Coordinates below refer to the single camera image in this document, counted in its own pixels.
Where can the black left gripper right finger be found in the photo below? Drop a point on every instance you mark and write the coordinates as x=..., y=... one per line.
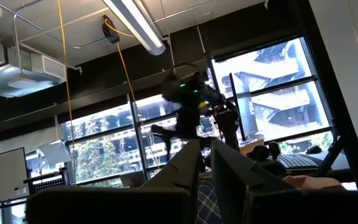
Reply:
x=259, y=202

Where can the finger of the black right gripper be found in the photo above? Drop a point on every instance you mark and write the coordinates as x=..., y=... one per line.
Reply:
x=188, y=123
x=162, y=130

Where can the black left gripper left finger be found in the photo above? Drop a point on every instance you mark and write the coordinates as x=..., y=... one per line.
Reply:
x=166, y=199

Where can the dark blue checked garment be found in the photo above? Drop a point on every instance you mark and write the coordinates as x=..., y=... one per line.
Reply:
x=208, y=202

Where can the pink garment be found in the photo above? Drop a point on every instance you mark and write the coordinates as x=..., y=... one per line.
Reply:
x=312, y=183

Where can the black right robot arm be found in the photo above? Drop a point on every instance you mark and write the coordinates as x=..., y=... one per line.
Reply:
x=227, y=127

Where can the silver laptop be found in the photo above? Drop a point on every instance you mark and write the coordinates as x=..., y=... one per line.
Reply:
x=132, y=180

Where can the black rounded desk object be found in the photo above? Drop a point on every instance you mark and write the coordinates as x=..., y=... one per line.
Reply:
x=258, y=153

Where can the computer keyboard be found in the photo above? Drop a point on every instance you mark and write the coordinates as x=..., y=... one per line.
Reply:
x=295, y=161

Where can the black cylindrical desk object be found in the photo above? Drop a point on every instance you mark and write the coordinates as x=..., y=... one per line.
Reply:
x=274, y=149

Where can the brown cardboard box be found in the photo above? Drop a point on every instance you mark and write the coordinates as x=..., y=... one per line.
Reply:
x=246, y=148

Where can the black computer mouse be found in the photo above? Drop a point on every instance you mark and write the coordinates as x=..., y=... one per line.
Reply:
x=314, y=150

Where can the long white ceiling light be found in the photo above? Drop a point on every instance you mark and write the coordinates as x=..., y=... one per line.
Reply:
x=138, y=25

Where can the white lamp shade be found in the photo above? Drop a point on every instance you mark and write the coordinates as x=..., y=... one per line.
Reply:
x=54, y=153

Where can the black perforated rack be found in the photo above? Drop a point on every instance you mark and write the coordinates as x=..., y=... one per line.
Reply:
x=47, y=185

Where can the white board panel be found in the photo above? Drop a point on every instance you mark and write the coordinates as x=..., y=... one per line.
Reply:
x=2, y=177

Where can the grey ceiling conduit pipe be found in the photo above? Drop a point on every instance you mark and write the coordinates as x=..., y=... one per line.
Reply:
x=15, y=40

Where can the black window frame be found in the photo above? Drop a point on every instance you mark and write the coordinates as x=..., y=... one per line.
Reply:
x=137, y=130

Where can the black frame post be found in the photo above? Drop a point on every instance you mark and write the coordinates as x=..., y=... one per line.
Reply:
x=325, y=77

